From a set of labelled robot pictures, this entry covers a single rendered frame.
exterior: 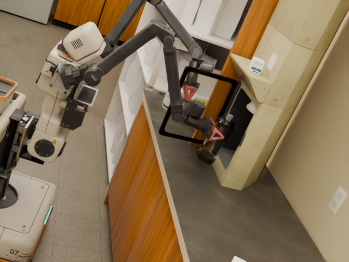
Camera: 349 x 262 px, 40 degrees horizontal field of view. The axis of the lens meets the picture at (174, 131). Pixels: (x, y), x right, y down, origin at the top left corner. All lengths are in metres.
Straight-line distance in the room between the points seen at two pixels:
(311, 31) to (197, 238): 1.00
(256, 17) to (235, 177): 0.80
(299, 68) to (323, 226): 0.74
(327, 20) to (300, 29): 0.12
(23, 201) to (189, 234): 1.25
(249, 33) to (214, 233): 1.03
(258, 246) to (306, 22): 0.97
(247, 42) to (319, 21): 0.46
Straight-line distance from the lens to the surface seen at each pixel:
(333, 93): 2.56
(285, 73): 2.20
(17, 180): 3.06
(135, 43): 2.15
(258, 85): 2.18
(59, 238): 3.17
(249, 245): 2.08
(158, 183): 2.44
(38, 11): 7.01
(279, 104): 2.25
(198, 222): 2.04
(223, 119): 2.35
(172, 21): 2.58
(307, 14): 2.15
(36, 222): 2.78
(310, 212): 2.48
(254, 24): 2.48
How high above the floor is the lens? 2.00
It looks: 23 degrees down
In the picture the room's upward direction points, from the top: 23 degrees clockwise
